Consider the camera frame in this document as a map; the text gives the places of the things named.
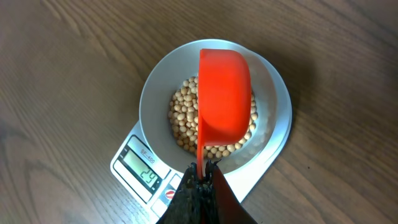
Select grey plastic bowl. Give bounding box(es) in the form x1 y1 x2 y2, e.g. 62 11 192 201
139 39 277 173

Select white digital kitchen scale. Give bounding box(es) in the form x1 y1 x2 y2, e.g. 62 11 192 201
110 44 292 223

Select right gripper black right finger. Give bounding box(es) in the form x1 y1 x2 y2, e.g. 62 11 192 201
203 161 257 224

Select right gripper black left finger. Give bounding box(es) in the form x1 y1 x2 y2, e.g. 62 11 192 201
157 162 203 224

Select soybeans in bowl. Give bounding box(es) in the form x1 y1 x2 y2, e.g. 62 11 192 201
168 77 259 159

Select red plastic measuring scoop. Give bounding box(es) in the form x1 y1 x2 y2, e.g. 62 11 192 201
197 49 251 178

